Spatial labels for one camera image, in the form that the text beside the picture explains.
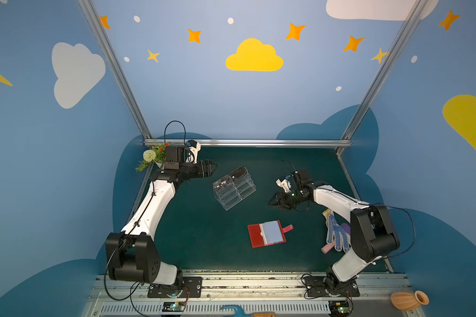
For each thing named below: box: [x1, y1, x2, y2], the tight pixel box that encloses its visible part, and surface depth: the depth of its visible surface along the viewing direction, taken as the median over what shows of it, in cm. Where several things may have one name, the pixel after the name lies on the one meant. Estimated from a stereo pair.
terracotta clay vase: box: [390, 290, 430, 311], surface depth 66 cm
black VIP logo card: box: [213, 179, 228, 190], surface depth 97 cm
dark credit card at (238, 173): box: [230, 166, 248, 179], surface depth 103 cm
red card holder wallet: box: [247, 219, 294, 249], surface depth 90 cm
